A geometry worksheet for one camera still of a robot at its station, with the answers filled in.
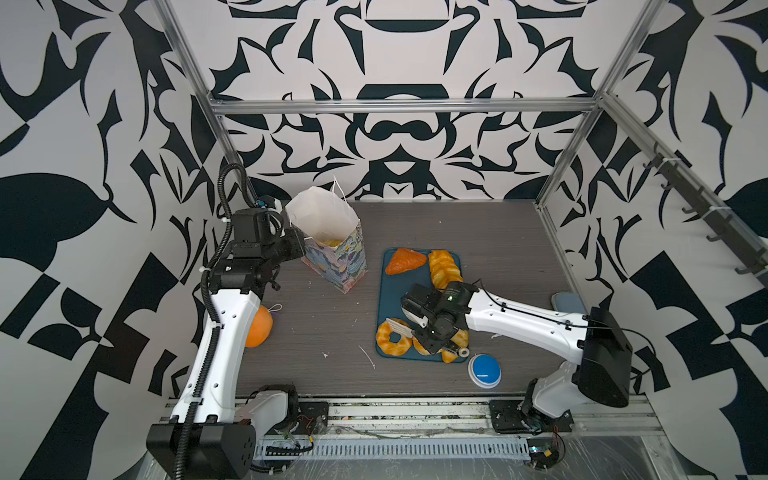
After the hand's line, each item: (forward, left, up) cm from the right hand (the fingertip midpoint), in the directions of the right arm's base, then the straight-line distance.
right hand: (428, 340), depth 78 cm
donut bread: (0, +10, -6) cm, 11 cm away
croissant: (+2, -10, -5) cm, 11 cm away
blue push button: (-6, -15, -7) cm, 17 cm away
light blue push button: (+16, -47, -13) cm, 51 cm away
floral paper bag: (+19, +23, +18) cm, 35 cm away
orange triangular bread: (+28, +5, -5) cm, 29 cm away
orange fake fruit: (+5, +45, -2) cm, 45 cm away
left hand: (+19, +31, +22) cm, 43 cm away
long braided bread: (+25, -8, -6) cm, 27 cm away
